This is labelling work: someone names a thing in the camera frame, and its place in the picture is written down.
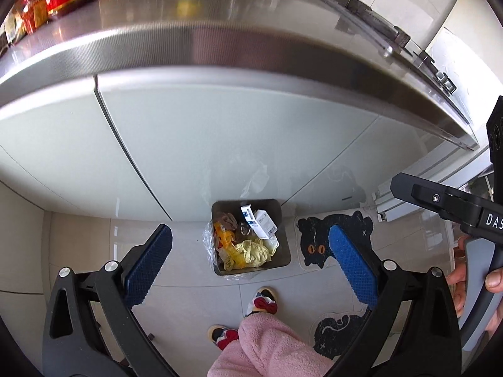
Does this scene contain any patterned slipper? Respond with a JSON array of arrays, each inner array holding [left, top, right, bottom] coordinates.
[[207, 325, 239, 351], [245, 287, 278, 317]]

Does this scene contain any black cat floor mat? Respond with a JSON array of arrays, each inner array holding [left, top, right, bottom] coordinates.
[[296, 209, 374, 270]]

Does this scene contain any dark square trash bin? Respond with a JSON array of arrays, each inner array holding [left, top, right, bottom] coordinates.
[[203, 199, 291, 278]]

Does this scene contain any black gas stove grate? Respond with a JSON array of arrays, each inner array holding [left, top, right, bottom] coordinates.
[[345, 0, 411, 48]]

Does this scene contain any small red lid jar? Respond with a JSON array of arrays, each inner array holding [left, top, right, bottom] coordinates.
[[21, 0, 49, 35]]

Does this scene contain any orange snack wrapper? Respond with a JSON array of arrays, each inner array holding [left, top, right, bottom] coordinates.
[[213, 221, 246, 271]]

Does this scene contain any right patterned slipper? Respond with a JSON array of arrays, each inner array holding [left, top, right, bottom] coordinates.
[[245, 287, 278, 317]]

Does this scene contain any left patterned slipper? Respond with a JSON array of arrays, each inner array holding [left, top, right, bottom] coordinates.
[[207, 325, 239, 351]]

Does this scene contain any right hand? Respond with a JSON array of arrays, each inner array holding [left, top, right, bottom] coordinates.
[[446, 235, 503, 338]]

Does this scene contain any yellow paper wrapper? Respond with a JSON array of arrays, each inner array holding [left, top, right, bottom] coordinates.
[[235, 237, 280, 268]]

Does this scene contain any white paper box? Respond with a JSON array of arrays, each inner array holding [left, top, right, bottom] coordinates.
[[240, 204, 278, 240]]

